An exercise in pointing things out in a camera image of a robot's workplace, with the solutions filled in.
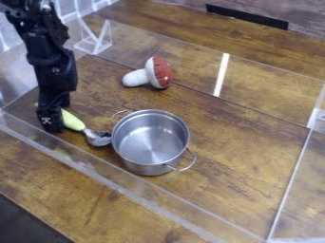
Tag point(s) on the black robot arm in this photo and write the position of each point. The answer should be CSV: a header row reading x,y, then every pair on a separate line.
x,y
35,15

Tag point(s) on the clear acrylic enclosure wall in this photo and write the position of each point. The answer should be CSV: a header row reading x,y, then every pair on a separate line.
x,y
248,89

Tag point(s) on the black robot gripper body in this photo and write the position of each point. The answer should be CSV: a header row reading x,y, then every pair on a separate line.
x,y
55,69

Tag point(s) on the black strip on table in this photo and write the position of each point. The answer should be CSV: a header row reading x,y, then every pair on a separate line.
x,y
249,17

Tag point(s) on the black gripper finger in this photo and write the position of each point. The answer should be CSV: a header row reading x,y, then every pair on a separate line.
x,y
50,117

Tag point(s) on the small stainless steel pot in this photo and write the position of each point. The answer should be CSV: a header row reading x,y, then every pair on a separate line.
x,y
150,138

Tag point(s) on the clear acrylic triangular bracket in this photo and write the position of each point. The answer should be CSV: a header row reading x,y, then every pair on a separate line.
x,y
93,44

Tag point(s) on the green handled metal spoon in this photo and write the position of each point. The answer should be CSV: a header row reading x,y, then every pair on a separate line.
x,y
97,138

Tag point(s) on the red white toy mushroom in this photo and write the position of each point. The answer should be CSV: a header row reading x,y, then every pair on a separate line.
x,y
157,74

